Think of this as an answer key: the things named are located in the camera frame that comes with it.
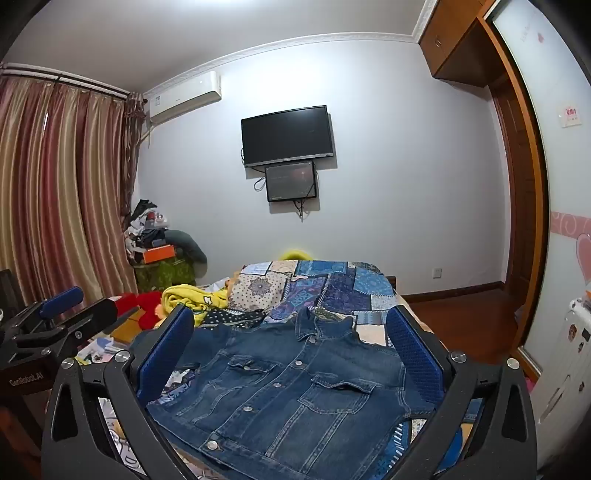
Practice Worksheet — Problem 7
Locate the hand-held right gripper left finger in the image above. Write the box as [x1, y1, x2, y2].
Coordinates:
[41, 305, 197, 480]

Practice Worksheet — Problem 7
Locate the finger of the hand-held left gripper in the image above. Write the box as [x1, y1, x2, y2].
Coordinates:
[11, 286, 85, 333]
[14, 298, 139, 358]

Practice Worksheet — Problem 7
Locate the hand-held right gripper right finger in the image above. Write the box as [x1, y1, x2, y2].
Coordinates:
[385, 305, 539, 480]

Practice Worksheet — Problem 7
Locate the blue denim jacket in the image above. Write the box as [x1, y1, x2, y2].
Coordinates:
[129, 307, 437, 480]

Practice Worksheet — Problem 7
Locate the pile of mixed clothes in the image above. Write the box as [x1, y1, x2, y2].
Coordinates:
[122, 199, 171, 266]

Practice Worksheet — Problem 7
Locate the red plush toy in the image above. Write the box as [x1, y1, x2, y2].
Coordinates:
[115, 291, 164, 330]

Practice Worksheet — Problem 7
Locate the yellow cloth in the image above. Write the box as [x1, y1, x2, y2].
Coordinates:
[159, 284, 232, 326]

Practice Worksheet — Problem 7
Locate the orange box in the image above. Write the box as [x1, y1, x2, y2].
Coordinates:
[142, 246, 177, 264]

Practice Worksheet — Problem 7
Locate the blue patchwork blanket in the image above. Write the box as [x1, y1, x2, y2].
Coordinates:
[228, 260, 485, 480]

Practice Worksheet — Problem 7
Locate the striped red beige curtain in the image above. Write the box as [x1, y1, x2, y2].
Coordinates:
[0, 76, 148, 305]

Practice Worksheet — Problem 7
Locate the grey green pillow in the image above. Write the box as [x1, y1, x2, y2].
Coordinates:
[164, 229, 208, 266]

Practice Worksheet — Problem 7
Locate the white appliance with stickers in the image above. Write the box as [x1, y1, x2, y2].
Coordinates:
[531, 295, 591, 425]

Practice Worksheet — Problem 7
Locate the wooden wardrobe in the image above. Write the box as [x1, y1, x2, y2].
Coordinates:
[478, 0, 591, 384]

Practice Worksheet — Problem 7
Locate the wooden overhead cabinet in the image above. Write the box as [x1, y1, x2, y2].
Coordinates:
[418, 0, 498, 88]

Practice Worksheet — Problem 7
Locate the small black wall monitor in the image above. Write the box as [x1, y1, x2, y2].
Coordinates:
[264, 161, 318, 203]

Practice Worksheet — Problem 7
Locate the white curtain rail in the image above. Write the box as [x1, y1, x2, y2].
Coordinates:
[0, 62, 131, 99]

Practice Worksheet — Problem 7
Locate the white wall air conditioner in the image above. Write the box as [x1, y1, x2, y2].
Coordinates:
[147, 70, 222, 125]

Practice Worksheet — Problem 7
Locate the black wall television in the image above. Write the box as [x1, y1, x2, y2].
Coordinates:
[240, 105, 335, 169]

